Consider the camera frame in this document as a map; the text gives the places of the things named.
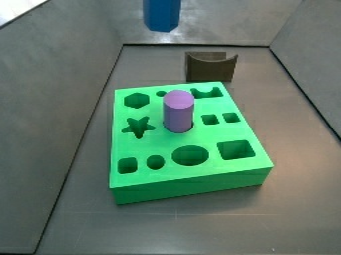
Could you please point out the blue hexagonal prism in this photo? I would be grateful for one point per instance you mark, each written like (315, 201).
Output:
(160, 14)

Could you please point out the purple cylinder peg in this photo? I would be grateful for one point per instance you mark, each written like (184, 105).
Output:
(178, 106)

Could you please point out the green shape sorter block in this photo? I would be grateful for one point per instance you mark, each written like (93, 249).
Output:
(158, 164)

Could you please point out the black curved cradle stand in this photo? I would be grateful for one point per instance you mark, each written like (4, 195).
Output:
(208, 66)

